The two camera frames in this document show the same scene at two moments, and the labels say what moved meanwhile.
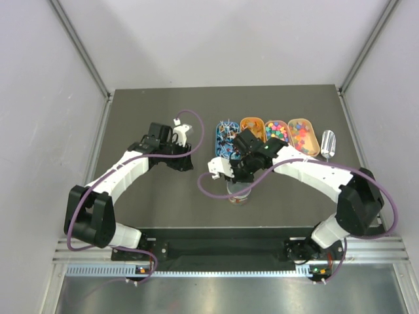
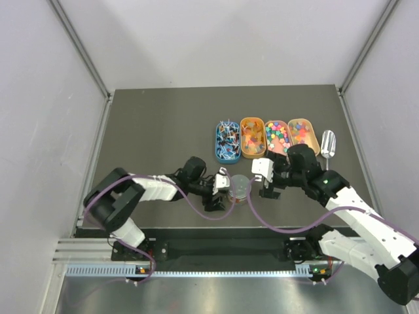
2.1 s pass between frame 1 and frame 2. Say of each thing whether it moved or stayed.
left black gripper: moved
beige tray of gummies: stayed
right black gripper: moved
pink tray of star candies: stayed
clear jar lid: stayed
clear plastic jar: stayed
